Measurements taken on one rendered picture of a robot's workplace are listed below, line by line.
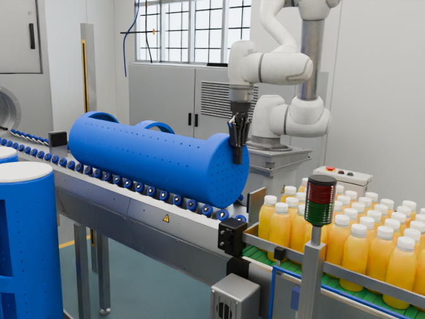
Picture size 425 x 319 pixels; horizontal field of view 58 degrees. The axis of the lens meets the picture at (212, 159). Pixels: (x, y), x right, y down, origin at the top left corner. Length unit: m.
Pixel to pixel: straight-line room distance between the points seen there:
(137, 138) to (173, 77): 2.31
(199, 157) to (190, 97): 2.36
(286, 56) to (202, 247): 0.74
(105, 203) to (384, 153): 2.94
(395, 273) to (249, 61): 0.78
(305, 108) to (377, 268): 0.98
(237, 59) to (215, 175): 0.41
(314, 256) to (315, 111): 1.11
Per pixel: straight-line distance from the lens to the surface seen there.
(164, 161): 1.50
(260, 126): 2.00
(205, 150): 1.40
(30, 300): 1.88
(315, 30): 1.84
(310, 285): 0.98
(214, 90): 3.50
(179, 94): 3.84
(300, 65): 1.33
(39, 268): 1.82
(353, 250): 1.13
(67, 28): 6.68
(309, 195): 0.88
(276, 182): 1.99
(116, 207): 1.81
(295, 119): 1.96
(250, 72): 1.36
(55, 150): 2.38
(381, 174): 4.16
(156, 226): 1.63
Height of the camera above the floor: 1.50
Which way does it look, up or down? 14 degrees down
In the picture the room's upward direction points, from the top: 2 degrees clockwise
